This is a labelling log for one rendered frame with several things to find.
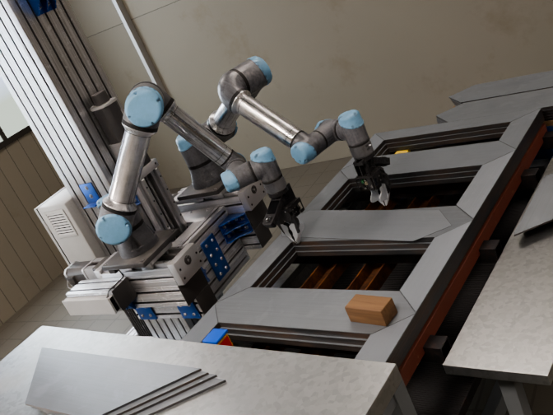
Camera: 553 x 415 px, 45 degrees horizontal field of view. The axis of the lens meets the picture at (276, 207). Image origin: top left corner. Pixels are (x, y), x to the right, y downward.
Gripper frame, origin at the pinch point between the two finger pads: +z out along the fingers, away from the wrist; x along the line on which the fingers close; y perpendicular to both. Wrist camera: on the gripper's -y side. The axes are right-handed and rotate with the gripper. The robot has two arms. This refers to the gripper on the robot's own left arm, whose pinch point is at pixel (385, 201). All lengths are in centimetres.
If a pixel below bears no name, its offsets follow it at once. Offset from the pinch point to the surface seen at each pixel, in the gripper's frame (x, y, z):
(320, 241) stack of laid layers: -15.3, 22.6, 1.2
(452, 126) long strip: 2, -59, 1
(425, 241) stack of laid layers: 24.4, 22.6, 2.5
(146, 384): -2, 112, -20
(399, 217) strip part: 10.1, 10.3, 0.9
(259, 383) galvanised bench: 27, 105, -17
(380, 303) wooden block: 30, 61, -4
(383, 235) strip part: 9.0, 21.0, 0.9
